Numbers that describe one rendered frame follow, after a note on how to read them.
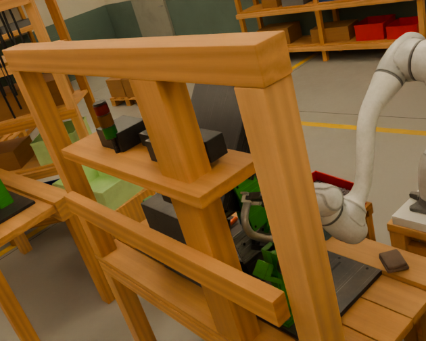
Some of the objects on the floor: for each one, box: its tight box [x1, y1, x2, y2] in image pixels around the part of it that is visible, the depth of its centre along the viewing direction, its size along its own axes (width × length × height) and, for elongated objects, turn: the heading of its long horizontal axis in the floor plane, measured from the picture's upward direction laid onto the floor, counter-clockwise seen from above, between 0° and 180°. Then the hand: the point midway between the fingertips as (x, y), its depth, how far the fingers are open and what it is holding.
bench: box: [94, 219, 426, 341], centre depth 232 cm, size 70×149×88 cm, turn 70°
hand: (251, 199), depth 183 cm, fingers closed on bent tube, 3 cm apart
